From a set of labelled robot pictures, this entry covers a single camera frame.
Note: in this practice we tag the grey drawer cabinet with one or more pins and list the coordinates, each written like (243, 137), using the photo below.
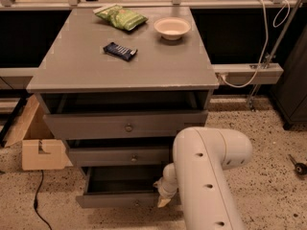
(78, 77)

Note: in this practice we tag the green chip bag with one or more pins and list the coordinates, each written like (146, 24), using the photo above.
(120, 17)

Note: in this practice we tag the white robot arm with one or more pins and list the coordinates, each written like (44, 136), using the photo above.
(200, 157)

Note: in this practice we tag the grey middle drawer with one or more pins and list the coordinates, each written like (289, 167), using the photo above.
(121, 156)

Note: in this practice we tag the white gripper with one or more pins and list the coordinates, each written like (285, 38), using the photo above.
(166, 191)

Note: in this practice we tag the cardboard box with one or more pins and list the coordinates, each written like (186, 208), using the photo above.
(39, 149)

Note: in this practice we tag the metal diagonal rod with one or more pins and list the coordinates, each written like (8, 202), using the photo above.
(264, 62)

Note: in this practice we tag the grey drawer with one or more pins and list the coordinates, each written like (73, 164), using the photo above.
(122, 124)
(121, 156)
(120, 186)

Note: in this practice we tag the dark cabinet at right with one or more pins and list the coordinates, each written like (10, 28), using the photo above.
(290, 93)

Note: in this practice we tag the black caster wheel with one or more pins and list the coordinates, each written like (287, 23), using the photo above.
(300, 168)

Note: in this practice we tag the grey top drawer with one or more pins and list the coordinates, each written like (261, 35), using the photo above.
(122, 124)

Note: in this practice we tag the grey bottom drawer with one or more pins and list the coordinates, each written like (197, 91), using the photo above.
(120, 186)

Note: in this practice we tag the dark blue snack bar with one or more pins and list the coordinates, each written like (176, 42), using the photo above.
(119, 51)

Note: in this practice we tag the white bowl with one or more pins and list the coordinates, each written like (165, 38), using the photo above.
(172, 28)

